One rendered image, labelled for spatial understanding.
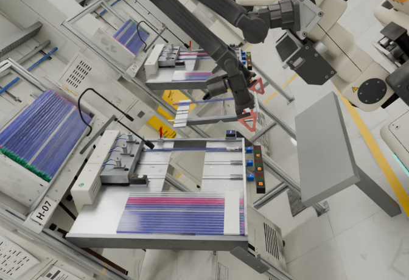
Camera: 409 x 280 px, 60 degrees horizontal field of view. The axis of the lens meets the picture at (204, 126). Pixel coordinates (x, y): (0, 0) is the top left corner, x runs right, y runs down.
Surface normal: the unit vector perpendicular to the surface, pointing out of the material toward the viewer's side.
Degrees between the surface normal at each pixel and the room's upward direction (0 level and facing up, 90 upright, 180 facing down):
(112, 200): 45
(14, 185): 90
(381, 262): 0
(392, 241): 0
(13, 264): 95
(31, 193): 90
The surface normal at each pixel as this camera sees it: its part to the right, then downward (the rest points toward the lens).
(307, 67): -0.04, 0.49
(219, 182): -0.05, -0.85
